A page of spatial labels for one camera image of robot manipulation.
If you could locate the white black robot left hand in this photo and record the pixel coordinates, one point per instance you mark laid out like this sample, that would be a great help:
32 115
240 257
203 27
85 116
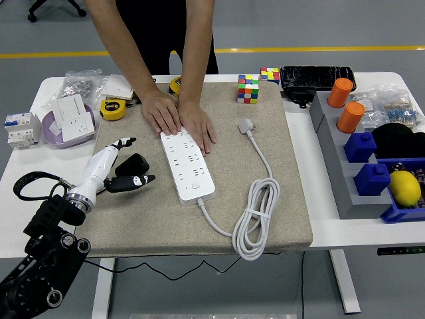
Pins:
96 166

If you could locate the person's right hand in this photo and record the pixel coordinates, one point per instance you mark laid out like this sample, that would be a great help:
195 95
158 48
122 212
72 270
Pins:
162 113

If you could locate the person's left hand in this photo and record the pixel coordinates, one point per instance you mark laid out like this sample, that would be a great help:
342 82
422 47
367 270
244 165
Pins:
197 126

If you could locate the black plug adapter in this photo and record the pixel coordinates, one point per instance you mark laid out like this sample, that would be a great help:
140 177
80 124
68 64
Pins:
133 163

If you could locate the white power strip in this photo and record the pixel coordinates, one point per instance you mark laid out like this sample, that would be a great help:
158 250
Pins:
192 179

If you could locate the person's left forearm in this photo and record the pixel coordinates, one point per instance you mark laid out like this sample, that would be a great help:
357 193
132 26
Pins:
196 50

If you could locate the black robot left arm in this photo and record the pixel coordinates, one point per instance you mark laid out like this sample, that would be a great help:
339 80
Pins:
50 212

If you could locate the person's right forearm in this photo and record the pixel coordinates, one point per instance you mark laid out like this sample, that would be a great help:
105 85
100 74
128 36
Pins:
123 50

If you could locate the purple bowl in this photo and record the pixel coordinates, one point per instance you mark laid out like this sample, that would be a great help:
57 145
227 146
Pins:
50 134

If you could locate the large colourful puzzle cube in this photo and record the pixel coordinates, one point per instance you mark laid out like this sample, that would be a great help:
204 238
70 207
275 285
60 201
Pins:
248 89

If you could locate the grey-brown mat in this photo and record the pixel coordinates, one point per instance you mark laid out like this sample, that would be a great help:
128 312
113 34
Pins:
139 216

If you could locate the person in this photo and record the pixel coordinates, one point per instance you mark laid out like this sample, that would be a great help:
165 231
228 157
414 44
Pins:
159 33

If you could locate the clear bag of metal parts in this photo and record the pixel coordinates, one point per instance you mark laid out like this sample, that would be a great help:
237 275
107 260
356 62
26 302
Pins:
78 87

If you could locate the white circuit breaker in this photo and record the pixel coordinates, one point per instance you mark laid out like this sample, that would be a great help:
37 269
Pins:
20 129

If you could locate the small colourful puzzle cube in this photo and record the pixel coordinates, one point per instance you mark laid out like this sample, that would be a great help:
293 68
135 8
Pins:
269 75

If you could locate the white table leg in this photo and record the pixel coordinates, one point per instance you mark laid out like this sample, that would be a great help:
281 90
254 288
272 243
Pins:
103 289
345 282

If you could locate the black plastic tray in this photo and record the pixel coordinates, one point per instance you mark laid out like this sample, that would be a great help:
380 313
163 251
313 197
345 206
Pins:
317 77

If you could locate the grey block holder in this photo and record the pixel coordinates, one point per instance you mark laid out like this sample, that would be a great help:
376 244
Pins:
338 159

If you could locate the orange cylinder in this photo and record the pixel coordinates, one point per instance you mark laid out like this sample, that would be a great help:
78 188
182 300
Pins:
351 116
339 92

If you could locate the black office chair base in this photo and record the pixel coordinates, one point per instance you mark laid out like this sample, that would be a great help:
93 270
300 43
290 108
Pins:
56 7

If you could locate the blue block with knob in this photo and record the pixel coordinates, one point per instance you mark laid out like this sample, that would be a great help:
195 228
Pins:
372 179
360 147

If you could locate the clear plastic parts bag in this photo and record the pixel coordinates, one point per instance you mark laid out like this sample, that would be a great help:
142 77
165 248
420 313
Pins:
375 99

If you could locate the black cloth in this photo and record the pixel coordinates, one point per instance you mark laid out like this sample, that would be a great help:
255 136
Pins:
398 139

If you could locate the clear bag of blue components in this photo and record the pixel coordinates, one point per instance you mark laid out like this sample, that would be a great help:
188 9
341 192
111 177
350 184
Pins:
403 114

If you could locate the yellow lemon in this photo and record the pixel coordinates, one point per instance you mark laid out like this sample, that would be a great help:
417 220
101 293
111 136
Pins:
404 188

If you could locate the blue plastic bin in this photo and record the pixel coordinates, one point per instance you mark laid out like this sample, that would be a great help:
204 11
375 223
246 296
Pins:
398 214

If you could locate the black table control panel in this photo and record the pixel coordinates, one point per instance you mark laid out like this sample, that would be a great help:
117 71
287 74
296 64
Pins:
400 251

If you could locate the white wall socket panel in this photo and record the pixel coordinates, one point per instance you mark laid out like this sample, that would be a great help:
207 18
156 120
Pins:
78 128

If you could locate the white wall switch panel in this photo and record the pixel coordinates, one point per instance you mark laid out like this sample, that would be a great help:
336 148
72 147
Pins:
116 87

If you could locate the white double switch panel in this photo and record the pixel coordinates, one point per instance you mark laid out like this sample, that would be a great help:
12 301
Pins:
68 106

